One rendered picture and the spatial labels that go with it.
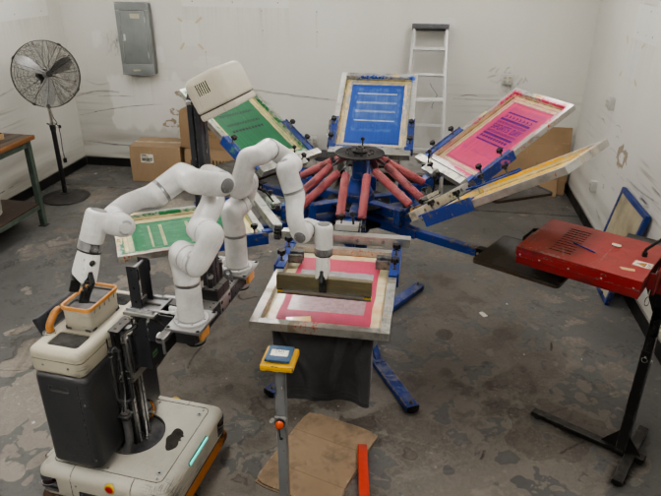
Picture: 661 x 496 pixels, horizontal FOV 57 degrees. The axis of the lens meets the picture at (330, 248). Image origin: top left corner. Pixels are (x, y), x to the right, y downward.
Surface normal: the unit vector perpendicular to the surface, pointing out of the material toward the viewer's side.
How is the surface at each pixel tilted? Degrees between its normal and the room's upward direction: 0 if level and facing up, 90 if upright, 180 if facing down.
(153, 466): 0
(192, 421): 0
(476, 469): 0
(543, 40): 90
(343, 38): 90
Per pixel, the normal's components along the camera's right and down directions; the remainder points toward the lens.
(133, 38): -0.15, 0.42
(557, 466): 0.00, -0.90
